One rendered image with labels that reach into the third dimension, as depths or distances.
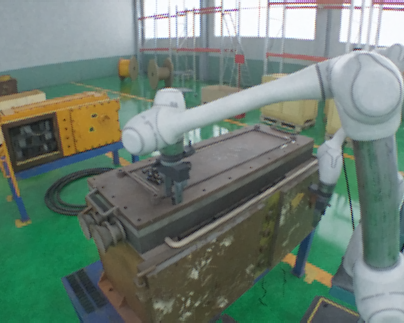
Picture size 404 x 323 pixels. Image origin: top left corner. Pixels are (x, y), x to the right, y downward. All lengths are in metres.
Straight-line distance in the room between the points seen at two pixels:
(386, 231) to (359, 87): 0.37
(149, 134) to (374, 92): 0.51
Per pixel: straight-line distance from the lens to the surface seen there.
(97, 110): 3.64
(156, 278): 1.00
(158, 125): 0.71
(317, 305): 2.13
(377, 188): 0.69
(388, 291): 0.86
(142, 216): 1.00
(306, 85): 0.76
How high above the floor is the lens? 1.93
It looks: 25 degrees down
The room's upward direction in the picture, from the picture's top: straight up
